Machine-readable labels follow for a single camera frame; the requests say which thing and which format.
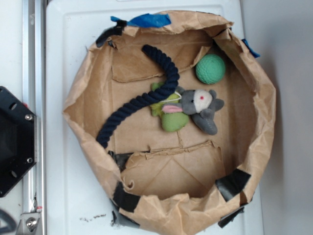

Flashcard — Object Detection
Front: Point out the dark blue twisted rope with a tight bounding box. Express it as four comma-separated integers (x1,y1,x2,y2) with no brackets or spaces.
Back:
95,45,179,149

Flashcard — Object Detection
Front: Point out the green plush toy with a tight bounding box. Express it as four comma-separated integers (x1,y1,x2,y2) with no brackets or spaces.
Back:
150,91,189,132

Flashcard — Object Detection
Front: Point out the grey plush mouse toy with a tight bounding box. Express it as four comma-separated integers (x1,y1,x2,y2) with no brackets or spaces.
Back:
162,86,224,135

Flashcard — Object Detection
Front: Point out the brown paper bag bin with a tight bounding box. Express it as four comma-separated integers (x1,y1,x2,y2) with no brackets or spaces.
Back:
64,10,276,235

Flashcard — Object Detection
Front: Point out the green textured ball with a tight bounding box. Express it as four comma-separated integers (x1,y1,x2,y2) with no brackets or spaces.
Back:
196,54,226,85

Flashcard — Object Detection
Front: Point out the black tape bottom left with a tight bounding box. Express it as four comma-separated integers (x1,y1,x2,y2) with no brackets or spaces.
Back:
113,182,141,212

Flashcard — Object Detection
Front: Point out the black tape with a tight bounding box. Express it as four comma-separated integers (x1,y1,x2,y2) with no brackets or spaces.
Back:
215,169,251,202
113,182,141,212
95,20,127,47

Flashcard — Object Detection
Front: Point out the black tape top left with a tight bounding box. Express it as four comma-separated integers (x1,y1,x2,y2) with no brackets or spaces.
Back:
95,20,127,47

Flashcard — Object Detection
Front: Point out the blue tape top edge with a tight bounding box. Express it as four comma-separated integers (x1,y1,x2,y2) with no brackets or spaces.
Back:
125,14,171,28

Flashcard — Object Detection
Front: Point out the blue tape edge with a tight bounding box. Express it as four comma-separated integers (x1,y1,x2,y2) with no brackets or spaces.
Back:
125,14,171,28
242,39,261,58

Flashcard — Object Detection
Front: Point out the black tape bottom right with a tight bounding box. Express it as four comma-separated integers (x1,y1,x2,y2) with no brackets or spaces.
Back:
215,169,251,202

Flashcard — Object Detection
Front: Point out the blue tape right edge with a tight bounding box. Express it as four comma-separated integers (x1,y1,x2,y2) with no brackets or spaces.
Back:
242,39,261,58

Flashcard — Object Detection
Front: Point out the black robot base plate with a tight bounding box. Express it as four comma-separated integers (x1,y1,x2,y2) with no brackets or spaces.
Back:
0,86,36,198

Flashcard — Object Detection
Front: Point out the aluminium extrusion rail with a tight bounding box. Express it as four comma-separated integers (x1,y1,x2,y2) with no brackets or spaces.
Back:
22,0,48,235

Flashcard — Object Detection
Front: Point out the metal corner bracket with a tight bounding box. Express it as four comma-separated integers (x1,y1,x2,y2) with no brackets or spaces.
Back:
16,212,43,235

